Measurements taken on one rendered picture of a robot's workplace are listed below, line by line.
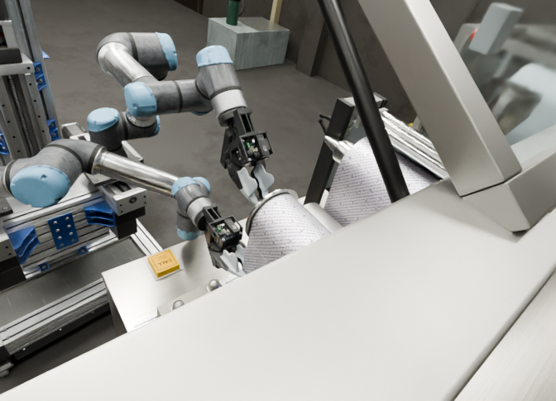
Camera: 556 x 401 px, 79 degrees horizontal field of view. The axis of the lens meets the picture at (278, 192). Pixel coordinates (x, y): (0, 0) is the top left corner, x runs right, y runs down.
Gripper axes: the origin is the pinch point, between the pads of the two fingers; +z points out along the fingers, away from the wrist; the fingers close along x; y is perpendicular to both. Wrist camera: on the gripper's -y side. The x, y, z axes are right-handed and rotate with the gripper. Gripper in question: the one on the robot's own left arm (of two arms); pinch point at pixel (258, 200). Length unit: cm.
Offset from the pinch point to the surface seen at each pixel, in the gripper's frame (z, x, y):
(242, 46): -211, 237, -297
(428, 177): 7.5, 26.2, 25.2
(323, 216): 8.8, 13.8, 3.4
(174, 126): -101, 88, -248
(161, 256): 5.7, -14.6, -39.5
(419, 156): 2.8, 25.3, 25.6
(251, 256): 11.5, -4.9, -3.1
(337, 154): -4.6, 23.2, 5.7
